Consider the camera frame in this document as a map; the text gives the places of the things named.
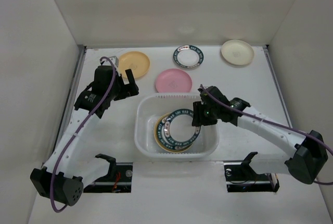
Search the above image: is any orange plate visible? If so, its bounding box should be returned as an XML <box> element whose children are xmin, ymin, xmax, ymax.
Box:
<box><xmin>153</xmin><ymin>112</ymin><xmax>195</xmax><ymax>154</ymax></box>
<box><xmin>118</xmin><ymin>51</ymin><xmax>150</xmax><ymax>79</ymax></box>

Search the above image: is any patterned rim plate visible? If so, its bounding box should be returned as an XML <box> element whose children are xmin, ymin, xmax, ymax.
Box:
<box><xmin>156</xmin><ymin>116</ymin><xmax>193</xmax><ymax>151</ymax></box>
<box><xmin>162</xmin><ymin>108</ymin><xmax>201</xmax><ymax>150</ymax></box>
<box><xmin>173</xmin><ymin>45</ymin><xmax>204</xmax><ymax>69</ymax></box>

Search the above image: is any pink plate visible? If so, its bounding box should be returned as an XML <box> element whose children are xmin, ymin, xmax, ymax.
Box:
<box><xmin>155</xmin><ymin>69</ymin><xmax>193</xmax><ymax>93</ymax></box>

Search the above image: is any patterned rim plate top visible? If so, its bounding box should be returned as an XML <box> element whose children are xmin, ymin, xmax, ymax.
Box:
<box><xmin>173</xmin><ymin>45</ymin><xmax>204</xmax><ymax>69</ymax></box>

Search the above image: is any cream plate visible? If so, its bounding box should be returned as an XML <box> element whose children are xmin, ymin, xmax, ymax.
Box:
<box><xmin>221</xmin><ymin>40</ymin><xmax>254</xmax><ymax>66</ymax></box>

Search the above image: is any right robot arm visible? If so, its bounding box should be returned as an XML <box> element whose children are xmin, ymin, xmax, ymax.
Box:
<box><xmin>192</xmin><ymin>86</ymin><xmax>332</xmax><ymax>184</ymax></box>

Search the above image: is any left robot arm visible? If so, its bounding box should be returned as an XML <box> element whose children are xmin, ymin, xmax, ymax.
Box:
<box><xmin>30</xmin><ymin>65</ymin><xmax>139</xmax><ymax>213</ymax></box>

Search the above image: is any white plastic bin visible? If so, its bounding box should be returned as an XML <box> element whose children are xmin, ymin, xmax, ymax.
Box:
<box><xmin>134</xmin><ymin>93</ymin><xmax>219</xmax><ymax>160</ymax></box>

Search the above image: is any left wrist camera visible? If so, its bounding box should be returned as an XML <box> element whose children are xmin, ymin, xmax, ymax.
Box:
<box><xmin>99</xmin><ymin>56</ymin><xmax>119</xmax><ymax>68</ymax></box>

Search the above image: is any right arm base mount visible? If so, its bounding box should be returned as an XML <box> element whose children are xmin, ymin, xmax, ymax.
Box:
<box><xmin>224</xmin><ymin>152</ymin><xmax>280</xmax><ymax>193</ymax></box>

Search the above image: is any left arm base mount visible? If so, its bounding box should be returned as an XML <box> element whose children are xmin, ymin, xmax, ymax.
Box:
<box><xmin>83</xmin><ymin>154</ymin><xmax>133</xmax><ymax>193</ymax></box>

